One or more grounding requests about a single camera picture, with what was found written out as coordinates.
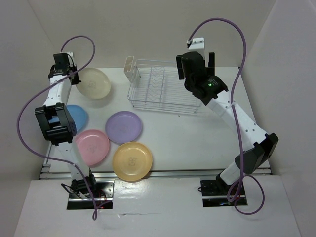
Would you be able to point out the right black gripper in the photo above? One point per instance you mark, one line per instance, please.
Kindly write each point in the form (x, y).
(211, 61)

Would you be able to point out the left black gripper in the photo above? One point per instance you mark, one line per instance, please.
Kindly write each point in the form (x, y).
(76, 80)

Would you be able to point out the cream plate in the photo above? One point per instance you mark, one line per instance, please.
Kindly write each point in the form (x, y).
(94, 84)

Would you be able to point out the purple plate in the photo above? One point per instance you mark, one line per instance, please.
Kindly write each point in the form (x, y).
(123, 127)

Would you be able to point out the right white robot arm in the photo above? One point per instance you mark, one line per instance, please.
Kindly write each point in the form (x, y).
(257, 144)

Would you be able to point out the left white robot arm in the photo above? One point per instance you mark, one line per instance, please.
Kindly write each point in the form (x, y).
(58, 126)

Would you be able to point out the blue plate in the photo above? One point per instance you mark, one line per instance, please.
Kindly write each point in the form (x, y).
(79, 116)

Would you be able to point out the white cutlery holder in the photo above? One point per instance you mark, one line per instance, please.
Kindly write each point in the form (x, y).
(129, 67)

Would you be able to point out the pink plate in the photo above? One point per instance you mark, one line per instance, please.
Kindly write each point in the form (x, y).
(93, 146)

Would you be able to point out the orange plate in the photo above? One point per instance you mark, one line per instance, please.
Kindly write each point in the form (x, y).
(132, 161)

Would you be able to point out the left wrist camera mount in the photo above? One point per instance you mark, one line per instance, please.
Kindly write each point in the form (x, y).
(70, 53)

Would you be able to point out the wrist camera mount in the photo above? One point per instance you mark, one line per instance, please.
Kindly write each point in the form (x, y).
(70, 53)
(197, 45)

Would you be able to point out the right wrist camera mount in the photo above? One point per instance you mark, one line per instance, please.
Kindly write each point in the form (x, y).
(197, 45)

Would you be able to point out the white wire dish rack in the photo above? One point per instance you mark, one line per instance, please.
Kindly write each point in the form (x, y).
(155, 86)

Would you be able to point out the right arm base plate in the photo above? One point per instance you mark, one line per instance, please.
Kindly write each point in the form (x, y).
(212, 196)

